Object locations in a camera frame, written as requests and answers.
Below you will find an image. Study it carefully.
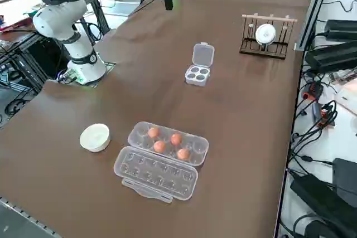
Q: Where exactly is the transparent four-slot egg tray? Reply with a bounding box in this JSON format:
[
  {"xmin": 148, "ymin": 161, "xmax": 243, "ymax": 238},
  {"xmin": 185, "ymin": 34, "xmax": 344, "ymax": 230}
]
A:
[{"xmin": 184, "ymin": 42, "xmax": 215, "ymax": 88}]

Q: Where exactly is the transparent twelve-slot egg tray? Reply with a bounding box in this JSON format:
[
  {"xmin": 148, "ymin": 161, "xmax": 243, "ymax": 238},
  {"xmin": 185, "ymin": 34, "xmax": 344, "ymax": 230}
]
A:
[{"xmin": 113, "ymin": 121, "xmax": 210, "ymax": 204}]

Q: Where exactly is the white round bowl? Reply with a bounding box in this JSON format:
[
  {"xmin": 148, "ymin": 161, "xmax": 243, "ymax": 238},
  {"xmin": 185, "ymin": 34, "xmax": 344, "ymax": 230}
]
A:
[{"xmin": 79, "ymin": 123, "xmax": 111, "ymax": 153}]

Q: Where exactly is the orange black plug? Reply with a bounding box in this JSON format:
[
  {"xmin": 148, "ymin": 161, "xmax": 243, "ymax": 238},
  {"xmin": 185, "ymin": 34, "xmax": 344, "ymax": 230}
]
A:
[
  {"xmin": 315, "ymin": 101, "xmax": 337, "ymax": 129},
  {"xmin": 302, "ymin": 81, "xmax": 324, "ymax": 101}
]

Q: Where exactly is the light wooden board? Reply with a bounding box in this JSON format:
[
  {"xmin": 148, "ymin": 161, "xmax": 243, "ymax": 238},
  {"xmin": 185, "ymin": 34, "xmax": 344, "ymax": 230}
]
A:
[{"xmin": 334, "ymin": 80, "xmax": 357, "ymax": 116}]

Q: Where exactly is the large black power adapter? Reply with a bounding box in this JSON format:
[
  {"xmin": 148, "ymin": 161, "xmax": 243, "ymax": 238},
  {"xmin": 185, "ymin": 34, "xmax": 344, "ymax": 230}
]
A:
[{"xmin": 290, "ymin": 173, "xmax": 357, "ymax": 238}]

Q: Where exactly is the black wire rack wooden bar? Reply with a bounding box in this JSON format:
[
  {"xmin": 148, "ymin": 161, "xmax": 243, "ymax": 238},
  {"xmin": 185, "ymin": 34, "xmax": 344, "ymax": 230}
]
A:
[{"xmin": 239, "ymin": 13, "xmax": 298, "ymax": 60}]

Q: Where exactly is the aluminium frame post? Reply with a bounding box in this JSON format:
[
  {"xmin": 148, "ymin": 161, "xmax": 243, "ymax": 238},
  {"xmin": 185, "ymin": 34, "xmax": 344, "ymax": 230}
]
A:
[{"xmin": 295, "ymin": 0, "xmax": 335, "ymax": 52}]

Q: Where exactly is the black equipment frame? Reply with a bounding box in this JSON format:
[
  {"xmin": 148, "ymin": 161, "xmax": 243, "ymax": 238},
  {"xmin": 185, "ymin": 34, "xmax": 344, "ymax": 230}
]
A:
[{"xmin": 0, "ymin": 30, "xmax": 70, "ymax": 94}]

